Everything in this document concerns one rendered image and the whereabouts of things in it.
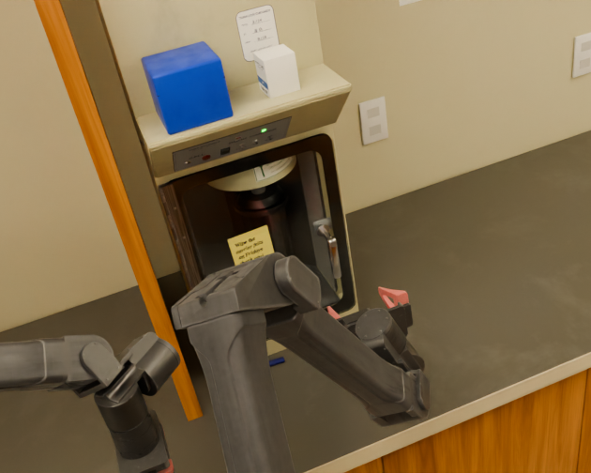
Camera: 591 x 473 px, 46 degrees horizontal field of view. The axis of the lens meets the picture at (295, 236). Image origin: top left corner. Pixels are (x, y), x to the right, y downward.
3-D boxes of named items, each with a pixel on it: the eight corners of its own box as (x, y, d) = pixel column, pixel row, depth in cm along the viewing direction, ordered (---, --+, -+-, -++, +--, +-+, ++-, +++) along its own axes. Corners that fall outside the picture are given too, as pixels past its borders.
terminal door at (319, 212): (215, 357, 136) (160, 183, 114) (356, 305, 142) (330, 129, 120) (216, 359, 135) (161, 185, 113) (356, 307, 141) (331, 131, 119)
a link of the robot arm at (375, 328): (375, 425, 102) (431, 414, 98) (339, 383, 95) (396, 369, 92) (378, 358, 110) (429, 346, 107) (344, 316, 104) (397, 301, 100)
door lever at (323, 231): (334, 263, 134) (322, 267, 133) (327, 221, 128) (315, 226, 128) (345, 277, 129) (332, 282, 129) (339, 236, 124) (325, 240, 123)
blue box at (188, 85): (156, 113, 107) (140, 57, 102) (217, 95, 109) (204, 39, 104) (169, 136, 99) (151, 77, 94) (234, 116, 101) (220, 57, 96)
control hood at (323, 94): (151, 173, 113) (133, 117, 107) (332, 117, 119) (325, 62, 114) (164, 205, 103) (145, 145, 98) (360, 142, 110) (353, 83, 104)
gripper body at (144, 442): (158, 417, 101) (143, 381, 97) (172, 469, 93) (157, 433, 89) (114, 434, 100) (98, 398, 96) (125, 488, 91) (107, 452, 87)
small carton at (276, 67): (260, 88, 108) (252, 52, 105) (289, 80, 109) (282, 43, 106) (270, 99, 104) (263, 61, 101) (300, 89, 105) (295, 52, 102)
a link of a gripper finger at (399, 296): (350, 283, 118) (373, 313, 111) (387, 269, 120) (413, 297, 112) (356, 314, 122) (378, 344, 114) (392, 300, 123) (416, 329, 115)
